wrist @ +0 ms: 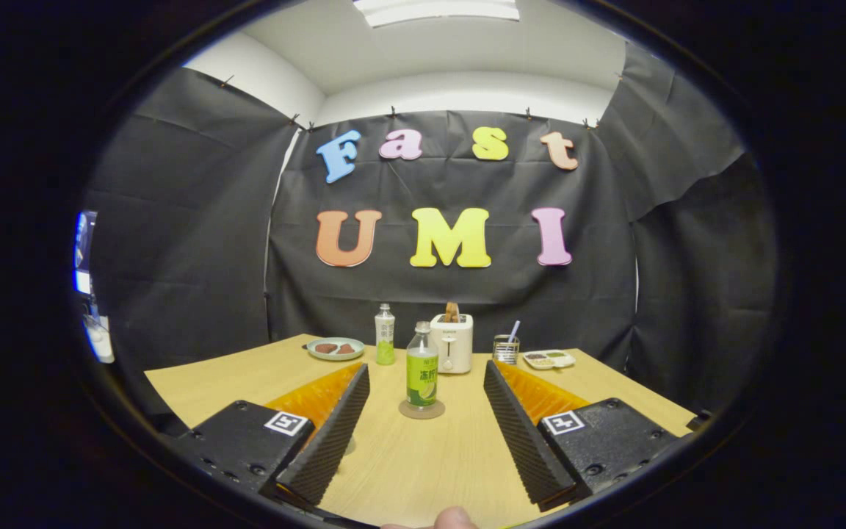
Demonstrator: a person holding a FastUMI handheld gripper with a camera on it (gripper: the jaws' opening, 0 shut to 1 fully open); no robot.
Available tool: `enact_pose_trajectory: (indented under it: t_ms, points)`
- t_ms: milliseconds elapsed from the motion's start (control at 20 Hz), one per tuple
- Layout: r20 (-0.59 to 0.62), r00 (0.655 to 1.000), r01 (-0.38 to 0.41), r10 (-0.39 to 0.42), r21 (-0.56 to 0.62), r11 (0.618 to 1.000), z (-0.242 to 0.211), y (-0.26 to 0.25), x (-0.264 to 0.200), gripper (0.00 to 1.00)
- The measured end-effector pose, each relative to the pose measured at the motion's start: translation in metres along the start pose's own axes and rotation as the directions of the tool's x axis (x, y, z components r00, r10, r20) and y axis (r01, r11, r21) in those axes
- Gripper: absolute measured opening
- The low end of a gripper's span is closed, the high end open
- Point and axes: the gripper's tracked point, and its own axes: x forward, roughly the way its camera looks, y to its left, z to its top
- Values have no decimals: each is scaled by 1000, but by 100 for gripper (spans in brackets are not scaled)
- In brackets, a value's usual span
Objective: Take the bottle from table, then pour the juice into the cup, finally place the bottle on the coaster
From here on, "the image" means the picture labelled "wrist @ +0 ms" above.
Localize round brown coaster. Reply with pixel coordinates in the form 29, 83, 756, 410
398, 397, 447, 420

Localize computer monitor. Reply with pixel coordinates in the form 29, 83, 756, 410
73, 211, 98, 296

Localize capped green label bottle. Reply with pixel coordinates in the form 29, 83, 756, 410
375, 303, 396, 366

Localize wooden table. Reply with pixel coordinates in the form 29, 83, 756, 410
144, 334, 697, 529

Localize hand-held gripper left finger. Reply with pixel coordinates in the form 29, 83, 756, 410
173, 361, 371, 508

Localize white device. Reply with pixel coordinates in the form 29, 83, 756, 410
84, 314, 115, 364

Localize ceiling light panel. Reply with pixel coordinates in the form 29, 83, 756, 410
353, 0, 521, 29

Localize white divided sauce tray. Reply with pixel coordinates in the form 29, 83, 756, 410
522, 350, 576, 370

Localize pale green plate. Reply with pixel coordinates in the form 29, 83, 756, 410
306, 337, 366, 361

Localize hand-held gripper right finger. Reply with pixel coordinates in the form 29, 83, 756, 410
482, 359, 681, 513

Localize black backdrop cloth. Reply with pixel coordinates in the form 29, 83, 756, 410
85, 40, 780, 420

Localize white toaster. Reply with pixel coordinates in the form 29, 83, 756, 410
430, 314, 474, 375

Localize green label juice bottle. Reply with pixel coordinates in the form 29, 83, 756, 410
405, 320, 439, 409

